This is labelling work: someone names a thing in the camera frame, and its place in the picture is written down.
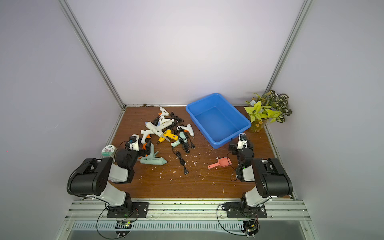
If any large mint green glue gun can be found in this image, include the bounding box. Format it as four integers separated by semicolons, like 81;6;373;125
140;144;168;166

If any large white glue gun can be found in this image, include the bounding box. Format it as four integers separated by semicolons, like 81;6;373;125
145;121;173;138

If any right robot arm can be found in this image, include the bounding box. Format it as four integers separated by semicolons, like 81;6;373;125
229;143;293;211

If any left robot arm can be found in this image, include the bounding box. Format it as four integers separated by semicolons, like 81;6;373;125
67;141;154;214

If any blue plastic storage box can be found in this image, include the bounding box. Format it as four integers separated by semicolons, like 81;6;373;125
186;93;251;149

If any yellow glue gun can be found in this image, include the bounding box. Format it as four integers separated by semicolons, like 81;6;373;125
158;130;179;143

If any small mint glue gun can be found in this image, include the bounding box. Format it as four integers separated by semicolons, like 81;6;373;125
171;132;188;148

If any small white glue gun far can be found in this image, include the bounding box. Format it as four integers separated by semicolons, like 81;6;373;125
159;107;170;117

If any pink plastic scoop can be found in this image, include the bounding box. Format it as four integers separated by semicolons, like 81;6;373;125
208;157;232;169

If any potted green plant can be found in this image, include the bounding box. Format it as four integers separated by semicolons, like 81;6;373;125
245;90;292;133

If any black power cord with plug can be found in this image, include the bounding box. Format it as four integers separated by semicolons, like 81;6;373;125
171;146;190;176

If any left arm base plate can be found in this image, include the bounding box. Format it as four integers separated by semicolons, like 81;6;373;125
107;202;149;219

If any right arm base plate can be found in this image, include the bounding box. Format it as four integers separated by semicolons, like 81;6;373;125
221;202;268;219

